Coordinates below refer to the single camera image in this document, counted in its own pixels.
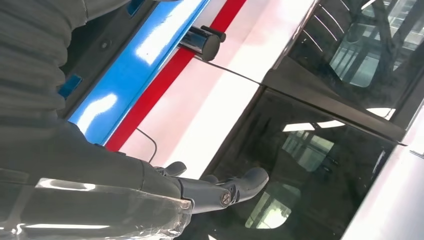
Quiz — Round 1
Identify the black chrome stanchion post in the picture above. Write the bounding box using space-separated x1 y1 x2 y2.
178 24 228 63

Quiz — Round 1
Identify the blue metal shelf rack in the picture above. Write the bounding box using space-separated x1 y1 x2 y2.
57 0 211 147

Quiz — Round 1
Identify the white car with red stripe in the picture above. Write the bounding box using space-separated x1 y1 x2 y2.
105 0 424 240

